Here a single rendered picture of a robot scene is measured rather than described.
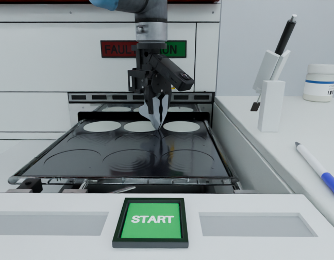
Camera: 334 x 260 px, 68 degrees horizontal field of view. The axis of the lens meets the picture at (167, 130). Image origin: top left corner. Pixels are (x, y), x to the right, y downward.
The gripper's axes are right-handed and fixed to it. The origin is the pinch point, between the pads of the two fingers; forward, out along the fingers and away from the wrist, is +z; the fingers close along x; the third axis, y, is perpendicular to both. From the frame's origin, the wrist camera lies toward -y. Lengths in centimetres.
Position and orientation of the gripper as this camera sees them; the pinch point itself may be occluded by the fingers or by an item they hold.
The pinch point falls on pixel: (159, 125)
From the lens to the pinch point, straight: 63.5
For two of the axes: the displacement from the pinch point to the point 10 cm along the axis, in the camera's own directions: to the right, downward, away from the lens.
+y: -7.9, -1.9, 5.8
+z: 0.0, 9.5, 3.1
